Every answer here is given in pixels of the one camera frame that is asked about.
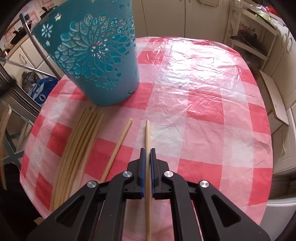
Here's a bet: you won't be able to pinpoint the bamboo chopstick bundle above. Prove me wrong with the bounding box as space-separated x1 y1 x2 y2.
53 108 95 210
58 111 98 204
64 111 104 200
50 107 91 211

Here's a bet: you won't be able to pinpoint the lone bamboo chopstick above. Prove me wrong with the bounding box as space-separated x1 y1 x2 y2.
100 118 132 183

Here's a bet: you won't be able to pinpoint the white kitchen storage rack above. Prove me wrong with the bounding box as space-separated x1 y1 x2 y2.
223 1 278 70

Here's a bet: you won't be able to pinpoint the white lower kitchen cabinets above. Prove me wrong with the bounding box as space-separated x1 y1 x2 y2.
132 0 231 43

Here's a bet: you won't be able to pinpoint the red white checkered tablecloth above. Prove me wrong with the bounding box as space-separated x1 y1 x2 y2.
19 37 274 241

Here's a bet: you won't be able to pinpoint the white wooden step stool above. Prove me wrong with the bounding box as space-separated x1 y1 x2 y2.
256 70 289 133

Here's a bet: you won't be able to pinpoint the blue plastic bag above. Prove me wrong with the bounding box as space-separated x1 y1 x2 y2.
28 77 58 105

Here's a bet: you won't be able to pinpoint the teal perforated plastic basket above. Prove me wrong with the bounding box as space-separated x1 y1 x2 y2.
32 1 139 106

